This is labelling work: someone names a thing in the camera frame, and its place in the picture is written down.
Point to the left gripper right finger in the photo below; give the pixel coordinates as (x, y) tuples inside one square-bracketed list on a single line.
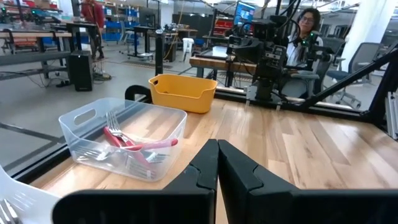
[(295, 208)]

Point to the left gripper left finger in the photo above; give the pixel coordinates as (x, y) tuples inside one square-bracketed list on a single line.
[(140, 208)]

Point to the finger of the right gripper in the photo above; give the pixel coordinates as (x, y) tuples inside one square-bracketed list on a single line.
[(248, 52), (276, 57)]

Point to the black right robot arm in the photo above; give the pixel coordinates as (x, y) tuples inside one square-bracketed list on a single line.
[(265, 84)]

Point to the red tool chest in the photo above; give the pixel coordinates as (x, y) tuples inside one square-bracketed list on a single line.
[(224, 26)]

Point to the wooden workbench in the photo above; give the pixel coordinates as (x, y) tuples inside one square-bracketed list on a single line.
[(31, 35), (211, 63)]

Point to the computer monitor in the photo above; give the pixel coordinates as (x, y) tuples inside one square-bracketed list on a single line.
[(244, 12)]

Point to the person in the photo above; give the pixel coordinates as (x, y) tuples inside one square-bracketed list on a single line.
[(306, 21), (93, 15)]

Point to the white plastic stool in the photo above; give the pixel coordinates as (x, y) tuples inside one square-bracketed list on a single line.
[(188, 43)]

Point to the yellow plastic bin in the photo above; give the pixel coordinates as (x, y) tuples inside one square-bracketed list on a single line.
[(186, 99)]

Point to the grey office chair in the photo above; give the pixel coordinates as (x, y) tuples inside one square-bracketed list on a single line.
[(363, 56)]

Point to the clear plastic bin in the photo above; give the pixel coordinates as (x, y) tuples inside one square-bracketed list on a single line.
[(77, 137)]

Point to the white pillar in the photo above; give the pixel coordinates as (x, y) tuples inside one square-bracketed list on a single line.
[(363, 18)]

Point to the black standing desk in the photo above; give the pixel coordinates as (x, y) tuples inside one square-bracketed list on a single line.
[(144, 28)]

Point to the white plastic bin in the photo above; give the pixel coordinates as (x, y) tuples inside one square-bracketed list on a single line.
[(28, 199)]

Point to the silver aluminium extrusion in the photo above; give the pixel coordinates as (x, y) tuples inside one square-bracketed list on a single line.
[(391, 115)]

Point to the shelf with blue bins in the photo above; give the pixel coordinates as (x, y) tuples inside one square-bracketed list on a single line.
[(112, 25)]

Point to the black computer tower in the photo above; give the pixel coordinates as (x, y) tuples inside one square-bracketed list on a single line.
[(81, 71)]

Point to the black post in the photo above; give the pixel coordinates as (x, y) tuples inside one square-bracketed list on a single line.
[(159, 53)]

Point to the black rounded frame bracket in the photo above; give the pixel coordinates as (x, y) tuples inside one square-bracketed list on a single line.
[(133, 90)]

